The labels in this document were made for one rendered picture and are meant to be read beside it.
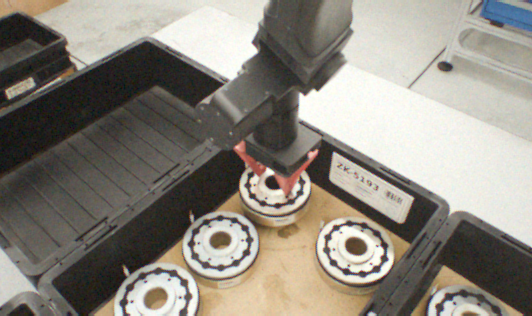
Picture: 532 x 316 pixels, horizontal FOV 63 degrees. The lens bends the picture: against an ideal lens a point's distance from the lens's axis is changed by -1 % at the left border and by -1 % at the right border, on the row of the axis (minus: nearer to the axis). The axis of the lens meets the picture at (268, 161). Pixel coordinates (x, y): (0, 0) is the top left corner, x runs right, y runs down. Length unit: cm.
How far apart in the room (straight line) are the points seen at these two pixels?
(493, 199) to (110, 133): 72
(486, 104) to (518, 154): 133
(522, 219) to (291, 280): 49
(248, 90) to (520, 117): 202
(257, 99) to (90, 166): 42
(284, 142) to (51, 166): 42
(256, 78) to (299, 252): 28
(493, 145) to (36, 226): 88
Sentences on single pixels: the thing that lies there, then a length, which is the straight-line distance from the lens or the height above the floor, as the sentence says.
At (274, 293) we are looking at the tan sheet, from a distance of 59.
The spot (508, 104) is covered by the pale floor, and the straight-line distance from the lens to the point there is 242.
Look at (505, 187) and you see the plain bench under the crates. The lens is 97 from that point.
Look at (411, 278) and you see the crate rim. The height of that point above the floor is 93.
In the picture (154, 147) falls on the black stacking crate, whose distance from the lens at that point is 77.
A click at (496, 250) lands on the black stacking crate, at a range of 59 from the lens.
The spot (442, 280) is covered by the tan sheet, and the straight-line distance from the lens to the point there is 64.
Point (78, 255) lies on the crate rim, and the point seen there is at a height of 93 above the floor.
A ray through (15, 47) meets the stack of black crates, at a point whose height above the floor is 49.
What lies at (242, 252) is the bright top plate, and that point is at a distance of 59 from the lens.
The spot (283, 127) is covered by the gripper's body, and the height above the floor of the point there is 102.
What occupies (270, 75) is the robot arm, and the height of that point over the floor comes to 110.
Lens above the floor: 136
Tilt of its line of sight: 47 degrees down
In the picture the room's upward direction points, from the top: straight up
